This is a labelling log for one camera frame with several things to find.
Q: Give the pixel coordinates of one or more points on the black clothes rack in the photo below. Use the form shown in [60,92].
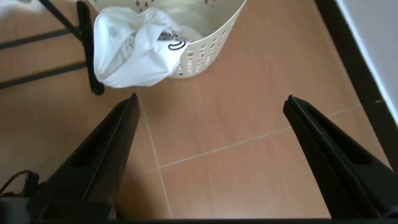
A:
[88,56]

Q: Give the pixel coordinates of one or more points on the white laundry basket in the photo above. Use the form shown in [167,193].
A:
[211,46]

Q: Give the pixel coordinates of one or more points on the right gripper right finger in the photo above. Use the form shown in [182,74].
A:
[342,180]

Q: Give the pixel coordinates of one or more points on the white printed garment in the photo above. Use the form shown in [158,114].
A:
[143,62]

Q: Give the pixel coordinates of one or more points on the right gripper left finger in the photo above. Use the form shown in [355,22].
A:
[84,180]

